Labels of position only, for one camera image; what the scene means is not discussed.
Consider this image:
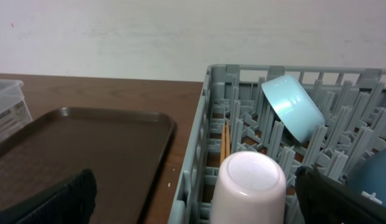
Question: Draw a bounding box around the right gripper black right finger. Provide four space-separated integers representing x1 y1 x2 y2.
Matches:
295 166 386 224

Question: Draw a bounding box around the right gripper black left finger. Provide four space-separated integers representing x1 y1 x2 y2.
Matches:
0 169 97 224

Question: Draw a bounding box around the dark blue plate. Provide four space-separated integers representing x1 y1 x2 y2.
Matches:
347 149 386 207

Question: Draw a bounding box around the pink cup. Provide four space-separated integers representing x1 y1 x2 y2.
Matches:
209 151 286 224

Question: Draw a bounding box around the wooden chopstick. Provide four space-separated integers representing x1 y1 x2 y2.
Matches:
220 125 225 164
225 120 230 157

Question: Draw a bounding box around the grey dishwasher rack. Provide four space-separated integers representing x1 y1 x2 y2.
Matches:
169 64 386 223

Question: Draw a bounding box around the brown plastic tray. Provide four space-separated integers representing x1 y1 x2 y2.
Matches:
0 107 176 223

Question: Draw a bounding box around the clear plastic bin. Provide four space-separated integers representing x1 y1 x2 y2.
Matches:
0 80 32 142

